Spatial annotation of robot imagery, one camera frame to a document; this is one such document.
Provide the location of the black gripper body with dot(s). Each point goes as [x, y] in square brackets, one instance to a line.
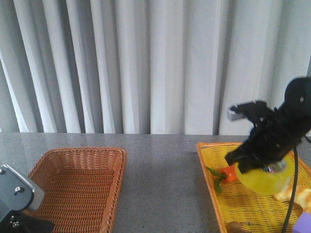
[280, 133]
[17, 222]

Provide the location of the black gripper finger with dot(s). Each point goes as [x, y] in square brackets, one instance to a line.
[245, 166]
[237, 156]

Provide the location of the yellow clear tape roll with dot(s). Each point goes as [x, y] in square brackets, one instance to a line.
[268, 183]

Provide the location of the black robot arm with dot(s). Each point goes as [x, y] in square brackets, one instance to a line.
[297, 93]

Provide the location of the orange toy carrot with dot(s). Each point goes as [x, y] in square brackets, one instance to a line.
[225, 175]

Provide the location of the small black-lidded jar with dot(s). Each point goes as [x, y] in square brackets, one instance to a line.
[275, 167]

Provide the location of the yellow woven tray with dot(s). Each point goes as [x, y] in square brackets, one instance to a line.
[236, 202]

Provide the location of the brown toy animal figure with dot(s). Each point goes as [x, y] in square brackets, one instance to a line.
[237, 227]

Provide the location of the toy bread croissant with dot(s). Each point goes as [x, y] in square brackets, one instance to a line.
[302, 197]

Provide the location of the brown wicker basket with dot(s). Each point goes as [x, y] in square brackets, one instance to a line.
[82, 187]

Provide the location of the purple foam block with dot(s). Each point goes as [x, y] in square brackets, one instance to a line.
[303, 224]

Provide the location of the grey pleated curtain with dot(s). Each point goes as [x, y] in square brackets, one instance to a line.
[146, 66]

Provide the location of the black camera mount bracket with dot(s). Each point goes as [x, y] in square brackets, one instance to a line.
[257, 112]

